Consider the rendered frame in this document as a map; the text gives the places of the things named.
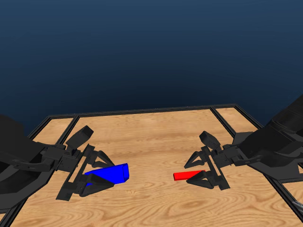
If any blue hollow socket block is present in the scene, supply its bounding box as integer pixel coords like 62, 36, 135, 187
84, 163, 130, 187

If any thin red peg bar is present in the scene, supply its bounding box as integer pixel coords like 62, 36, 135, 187
173, 170, 205, 182

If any black table frame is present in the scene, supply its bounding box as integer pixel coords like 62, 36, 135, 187
0, 103, 303, 227

